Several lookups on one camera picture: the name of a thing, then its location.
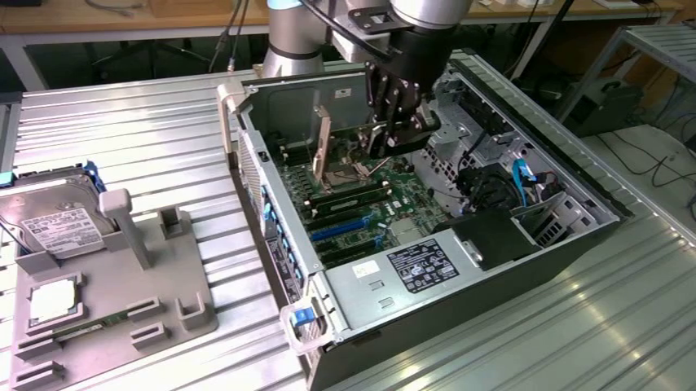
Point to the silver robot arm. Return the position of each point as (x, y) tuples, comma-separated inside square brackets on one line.
[(294, 40)]

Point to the blue slot clip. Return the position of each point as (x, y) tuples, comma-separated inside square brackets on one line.
[(267, 212), (298, 275), (278, 231), (293, 260), (285, 245)]

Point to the green RAM stick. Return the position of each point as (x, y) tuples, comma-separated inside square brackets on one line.
[(111, 318)]

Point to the black RAM module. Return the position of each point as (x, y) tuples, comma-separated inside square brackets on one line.
[(353, 205), (347, 195)]

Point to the CPU socket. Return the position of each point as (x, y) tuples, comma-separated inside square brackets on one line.
[(342, 177)]

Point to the hard disk with blue caddy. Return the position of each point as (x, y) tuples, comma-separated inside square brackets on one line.
[(48, 228)]

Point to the silver power supply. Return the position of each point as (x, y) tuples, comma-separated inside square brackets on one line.
[(370, 293)]

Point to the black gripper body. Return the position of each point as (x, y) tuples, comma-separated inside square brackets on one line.
[(421, 55)]

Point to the open PC case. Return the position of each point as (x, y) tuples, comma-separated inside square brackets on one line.
[(434, 338)]

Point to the silver disk bay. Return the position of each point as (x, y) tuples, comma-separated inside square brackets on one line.
[(452, 134)]

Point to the wooden desk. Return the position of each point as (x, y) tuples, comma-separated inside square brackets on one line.
[(163, 18)]

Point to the thin socket locking lever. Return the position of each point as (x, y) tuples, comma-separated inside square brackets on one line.
[(309, 150)]

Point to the black chair base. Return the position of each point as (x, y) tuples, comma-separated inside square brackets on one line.
[(158, 53)]

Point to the silver CPU chip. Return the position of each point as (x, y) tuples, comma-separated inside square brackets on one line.
[(51, 301)]

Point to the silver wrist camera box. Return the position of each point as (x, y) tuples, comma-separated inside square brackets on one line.
[(358, 45)]

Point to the black box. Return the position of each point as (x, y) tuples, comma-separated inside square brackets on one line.
[(609, 110)]

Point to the grey parts rack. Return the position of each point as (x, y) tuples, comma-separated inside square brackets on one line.
[(163, 285)]

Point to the blue case latch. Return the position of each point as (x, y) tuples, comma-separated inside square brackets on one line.
[(302, 317)]

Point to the green motherboard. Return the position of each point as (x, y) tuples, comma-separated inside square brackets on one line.
[(402, 191)]

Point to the metal slat side table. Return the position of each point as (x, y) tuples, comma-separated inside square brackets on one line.
[(663, 45)]

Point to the blue expansion slot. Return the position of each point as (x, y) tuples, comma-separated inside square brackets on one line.
[(337, 229)]

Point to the aluminium profile frame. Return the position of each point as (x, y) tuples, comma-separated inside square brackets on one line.
[(8, 130)]

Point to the black expansion slot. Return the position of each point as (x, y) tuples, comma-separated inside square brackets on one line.
[(347, 253)]

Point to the black air duct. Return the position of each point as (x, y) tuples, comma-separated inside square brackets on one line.
[(494, 240)]

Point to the GPU card with metal bracket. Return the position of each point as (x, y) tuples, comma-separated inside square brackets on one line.
[(323, 138)]

